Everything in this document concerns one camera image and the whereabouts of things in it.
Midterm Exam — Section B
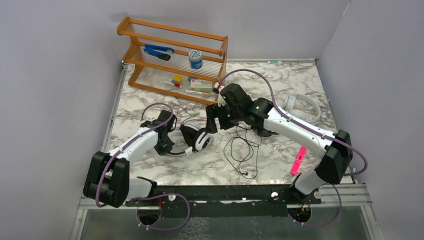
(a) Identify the white over-ear headphones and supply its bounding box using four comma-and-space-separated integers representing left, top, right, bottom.
283, 94, 322, 124

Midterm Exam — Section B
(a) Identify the yellow grey small object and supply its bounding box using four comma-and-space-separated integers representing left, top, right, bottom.
171, 75, 183, 85

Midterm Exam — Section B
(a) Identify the small white red box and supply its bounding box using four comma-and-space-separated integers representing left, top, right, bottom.
190, 79, 213, 93

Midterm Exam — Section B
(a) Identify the thin black headphone cable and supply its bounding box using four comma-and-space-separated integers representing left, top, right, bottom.
223, 123, 263, 180

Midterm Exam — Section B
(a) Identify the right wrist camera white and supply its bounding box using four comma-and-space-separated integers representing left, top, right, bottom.
212, 82, 223, 94

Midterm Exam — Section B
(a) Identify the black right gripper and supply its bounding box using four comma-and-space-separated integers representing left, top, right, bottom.
204, 101, 242, 134

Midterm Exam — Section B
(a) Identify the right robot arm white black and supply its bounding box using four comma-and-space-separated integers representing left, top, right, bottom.
205, 83, 353, 204

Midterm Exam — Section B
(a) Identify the black red headset cable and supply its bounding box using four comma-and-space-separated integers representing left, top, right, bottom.
180, 112, 207, 127

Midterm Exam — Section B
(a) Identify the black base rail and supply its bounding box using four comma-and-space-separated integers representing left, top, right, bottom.
124, 184, 322, 219

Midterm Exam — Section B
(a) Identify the red white marker pen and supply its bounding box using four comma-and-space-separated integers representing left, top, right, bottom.
162, 80, 181, 89

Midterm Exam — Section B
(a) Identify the orange tipped white marker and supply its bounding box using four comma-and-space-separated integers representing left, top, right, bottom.
184, 90, 209, 96

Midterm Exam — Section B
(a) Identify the small blue grey block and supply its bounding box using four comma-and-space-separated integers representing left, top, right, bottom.
187, 76, 197, 82

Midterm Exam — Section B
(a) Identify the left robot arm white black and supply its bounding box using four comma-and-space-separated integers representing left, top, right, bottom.
82, 110, 177, 208

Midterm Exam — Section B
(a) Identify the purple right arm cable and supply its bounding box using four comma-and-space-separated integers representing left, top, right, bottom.
216, 68, 369, 230

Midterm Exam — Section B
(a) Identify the blue lidded jar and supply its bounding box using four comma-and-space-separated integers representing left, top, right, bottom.
187, 49, 203, 69

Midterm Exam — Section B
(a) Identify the wooden orange shelf rack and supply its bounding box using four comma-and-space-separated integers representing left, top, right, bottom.
116, 16, 229, 105

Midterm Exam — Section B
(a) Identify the small black on-ear headphones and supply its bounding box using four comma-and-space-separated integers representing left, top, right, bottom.
251, 126, 278, 138

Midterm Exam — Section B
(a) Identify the blue black hand tool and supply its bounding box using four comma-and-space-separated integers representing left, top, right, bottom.
143, 44, 175, 61

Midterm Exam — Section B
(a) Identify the white black gaming headset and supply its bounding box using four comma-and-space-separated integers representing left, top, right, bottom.
167, 123, 211, 157

